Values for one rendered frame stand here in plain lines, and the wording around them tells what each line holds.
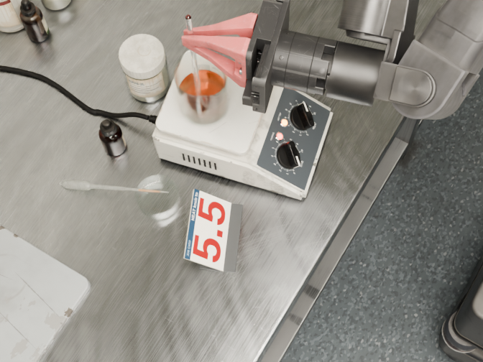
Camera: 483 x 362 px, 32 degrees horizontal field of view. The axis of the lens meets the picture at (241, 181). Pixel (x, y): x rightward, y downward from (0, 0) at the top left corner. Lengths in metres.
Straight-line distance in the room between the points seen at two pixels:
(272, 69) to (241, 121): 0.19
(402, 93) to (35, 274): 0.51
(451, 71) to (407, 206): 1.12
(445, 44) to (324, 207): 0.34
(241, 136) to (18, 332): 0.35
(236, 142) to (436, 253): 0.94
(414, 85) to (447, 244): 1.12
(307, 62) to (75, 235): 0.41
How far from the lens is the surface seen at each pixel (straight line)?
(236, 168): 1.02
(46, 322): 1.03
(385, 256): 1.84
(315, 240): 1.04
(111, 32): 1.20
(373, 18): 0.82
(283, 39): 0.83
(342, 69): 0.82
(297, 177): 1.03
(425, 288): 1.84
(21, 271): 1.06
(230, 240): 1.04
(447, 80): 0.79
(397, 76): 0.78
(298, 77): 0.83
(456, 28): 0.79
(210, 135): 1.00
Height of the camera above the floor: 1.73
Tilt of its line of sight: 67 degrees down
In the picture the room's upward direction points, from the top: 3 degrees counter-clockwise
